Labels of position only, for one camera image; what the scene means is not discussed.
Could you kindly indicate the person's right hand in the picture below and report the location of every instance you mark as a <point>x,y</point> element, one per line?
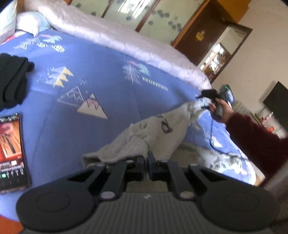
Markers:
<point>227,111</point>

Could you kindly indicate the dark brown wooden door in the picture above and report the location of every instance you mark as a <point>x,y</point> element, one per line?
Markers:
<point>213,35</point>

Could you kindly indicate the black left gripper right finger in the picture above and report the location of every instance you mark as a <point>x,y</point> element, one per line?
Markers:
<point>182,182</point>

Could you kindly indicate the blue patterned bed sheet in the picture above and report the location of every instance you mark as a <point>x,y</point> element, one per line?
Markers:
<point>81,95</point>

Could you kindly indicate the light blue pillow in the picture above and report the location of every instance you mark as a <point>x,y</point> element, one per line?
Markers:
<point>11,21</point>

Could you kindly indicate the dark red sleeve forearm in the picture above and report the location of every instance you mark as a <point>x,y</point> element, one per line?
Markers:
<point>266,150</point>

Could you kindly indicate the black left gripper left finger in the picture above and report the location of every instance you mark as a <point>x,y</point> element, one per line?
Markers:
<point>113,181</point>

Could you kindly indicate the black television screen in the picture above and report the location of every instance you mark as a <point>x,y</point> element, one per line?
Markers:
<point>276,101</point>

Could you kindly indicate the frosted glass sliding door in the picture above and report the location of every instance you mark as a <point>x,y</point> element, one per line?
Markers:
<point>160,20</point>

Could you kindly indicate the grey fleece pants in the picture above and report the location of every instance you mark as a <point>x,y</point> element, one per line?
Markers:
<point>161,135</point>

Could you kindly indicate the smartphone with lit screen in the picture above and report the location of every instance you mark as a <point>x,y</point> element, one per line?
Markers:
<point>15,175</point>

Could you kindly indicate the black folded garment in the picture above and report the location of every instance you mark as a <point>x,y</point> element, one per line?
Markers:
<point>13,79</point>

